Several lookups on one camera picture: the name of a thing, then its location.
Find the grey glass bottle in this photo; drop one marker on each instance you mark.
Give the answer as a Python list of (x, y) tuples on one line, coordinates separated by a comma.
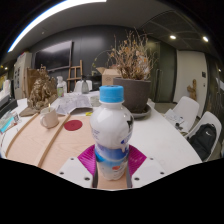
[(85, 87)]

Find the flat round red coaster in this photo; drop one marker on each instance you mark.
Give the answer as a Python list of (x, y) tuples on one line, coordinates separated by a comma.
[(73, 125)]

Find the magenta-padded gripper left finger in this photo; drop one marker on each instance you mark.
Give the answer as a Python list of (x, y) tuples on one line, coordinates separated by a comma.
[(76, 168)]

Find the white chair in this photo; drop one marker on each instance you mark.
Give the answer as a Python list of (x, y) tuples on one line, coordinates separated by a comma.
[(188, 106), (78, 87), (213, 120)]

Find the white bottle with blue cap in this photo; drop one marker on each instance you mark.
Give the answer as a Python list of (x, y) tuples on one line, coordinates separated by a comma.
[(111, 133)]

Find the wooden easel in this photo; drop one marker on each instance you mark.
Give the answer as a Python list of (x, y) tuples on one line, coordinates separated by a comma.
[(76, 75)]

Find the printed newspaper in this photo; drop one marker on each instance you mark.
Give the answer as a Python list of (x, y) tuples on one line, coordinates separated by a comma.
[(75, 103)]

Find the grey plant saucer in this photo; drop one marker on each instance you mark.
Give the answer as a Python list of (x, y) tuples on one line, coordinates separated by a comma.
[(143, 114)]

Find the wooden stir stick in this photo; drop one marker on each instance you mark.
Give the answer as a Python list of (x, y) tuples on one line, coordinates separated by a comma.
[(49, 107)]

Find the wooden figure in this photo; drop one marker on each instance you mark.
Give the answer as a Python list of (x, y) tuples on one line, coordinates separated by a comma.
[(192, 90)]

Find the beige canvas mat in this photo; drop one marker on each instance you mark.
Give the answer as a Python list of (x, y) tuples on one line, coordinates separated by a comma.
[(66, 146)]

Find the dried plant in grey pot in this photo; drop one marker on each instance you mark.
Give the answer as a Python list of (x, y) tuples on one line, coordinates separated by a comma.
[(136, 93)]

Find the black backpack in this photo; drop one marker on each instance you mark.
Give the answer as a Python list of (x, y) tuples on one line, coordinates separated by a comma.
[(202, 141)]

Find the black wall screen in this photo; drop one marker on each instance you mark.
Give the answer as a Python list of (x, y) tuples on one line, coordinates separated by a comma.
[(55, 56)]

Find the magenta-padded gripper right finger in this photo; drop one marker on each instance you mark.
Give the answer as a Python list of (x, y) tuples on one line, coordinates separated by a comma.
[(145, 168)]

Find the yellow tag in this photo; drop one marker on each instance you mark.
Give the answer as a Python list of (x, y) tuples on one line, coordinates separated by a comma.
[(89, 113)]

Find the bronze sculpture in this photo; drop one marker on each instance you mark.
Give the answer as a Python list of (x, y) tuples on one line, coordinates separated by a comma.
[(41, 93)]

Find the white cabinet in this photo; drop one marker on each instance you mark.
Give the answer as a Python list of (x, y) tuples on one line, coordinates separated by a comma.
[(21, 75)]

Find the papers on chair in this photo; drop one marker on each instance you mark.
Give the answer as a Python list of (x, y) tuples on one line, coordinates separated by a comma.
[(174, 118)]

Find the white mug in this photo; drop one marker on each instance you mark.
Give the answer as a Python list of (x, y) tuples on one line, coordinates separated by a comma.
[(50, 118)]

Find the white spray bottle green label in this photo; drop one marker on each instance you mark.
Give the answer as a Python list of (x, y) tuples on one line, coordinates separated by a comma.
[(60, 89)]

